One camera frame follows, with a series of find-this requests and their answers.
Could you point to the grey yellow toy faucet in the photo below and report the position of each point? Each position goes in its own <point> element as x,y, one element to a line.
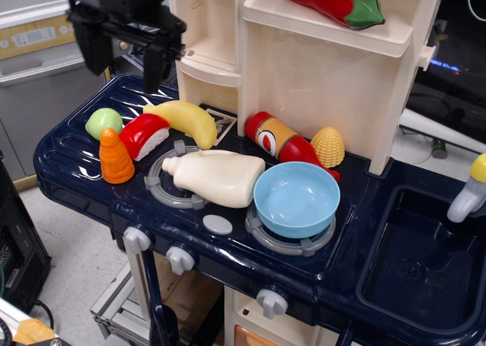
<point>472,196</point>

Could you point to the cream toy bottle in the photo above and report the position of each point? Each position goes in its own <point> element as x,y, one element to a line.
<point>219,176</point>

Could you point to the light blue plastic bowl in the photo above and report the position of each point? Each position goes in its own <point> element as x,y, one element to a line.
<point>296,199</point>

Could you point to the orange toy carrot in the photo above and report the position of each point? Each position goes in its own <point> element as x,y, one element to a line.
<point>116,164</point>

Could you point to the grey left stove knob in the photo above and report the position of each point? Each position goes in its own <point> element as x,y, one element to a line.
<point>136,240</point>

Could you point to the green toy apple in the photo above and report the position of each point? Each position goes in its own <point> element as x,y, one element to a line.
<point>101,119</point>

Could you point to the grey left stove burner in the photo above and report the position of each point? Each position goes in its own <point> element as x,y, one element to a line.
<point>160,184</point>

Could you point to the yellow toy banana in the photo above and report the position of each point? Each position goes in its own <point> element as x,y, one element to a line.
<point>188,118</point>

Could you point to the red toy ketchup bottle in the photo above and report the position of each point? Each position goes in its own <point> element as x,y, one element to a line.
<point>282,142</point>

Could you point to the red white toy sushi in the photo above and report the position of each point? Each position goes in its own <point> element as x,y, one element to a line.
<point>143,134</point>

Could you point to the black computer case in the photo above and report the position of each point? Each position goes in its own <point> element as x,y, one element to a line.
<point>25,262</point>

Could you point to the grey right stove burner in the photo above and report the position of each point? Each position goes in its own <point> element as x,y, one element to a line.
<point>305,247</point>

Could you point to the navy toy kitchen counter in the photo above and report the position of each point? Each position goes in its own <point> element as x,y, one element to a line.
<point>396,271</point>

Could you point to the aluminium frame rail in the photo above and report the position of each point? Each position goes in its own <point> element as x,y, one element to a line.
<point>118,314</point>

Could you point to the yellow toy corn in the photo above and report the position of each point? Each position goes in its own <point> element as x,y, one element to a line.
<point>329,147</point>

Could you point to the grey round stove button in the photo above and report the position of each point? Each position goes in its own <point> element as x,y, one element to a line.
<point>217,225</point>

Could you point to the grey stove knob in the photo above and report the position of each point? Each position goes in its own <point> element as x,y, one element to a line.
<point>180,260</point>
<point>272,303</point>
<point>136,240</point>

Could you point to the grey toy dishwasher cabinet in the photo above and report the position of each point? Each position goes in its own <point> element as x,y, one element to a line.
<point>43,78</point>

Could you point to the grey right stove knob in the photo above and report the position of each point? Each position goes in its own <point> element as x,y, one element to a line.
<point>272,303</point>

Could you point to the cream toy kitchen shelf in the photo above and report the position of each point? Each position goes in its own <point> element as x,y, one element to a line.
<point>247,56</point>

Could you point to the grey stove burner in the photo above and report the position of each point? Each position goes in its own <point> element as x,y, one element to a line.
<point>305,247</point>
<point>160,184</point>

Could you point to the grey middle stove knob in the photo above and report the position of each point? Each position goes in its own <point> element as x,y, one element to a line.
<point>180,260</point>

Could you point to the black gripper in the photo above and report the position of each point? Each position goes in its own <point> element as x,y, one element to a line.
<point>137,22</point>

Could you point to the red toy chili pepper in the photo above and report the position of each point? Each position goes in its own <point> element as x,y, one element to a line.
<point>354,14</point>

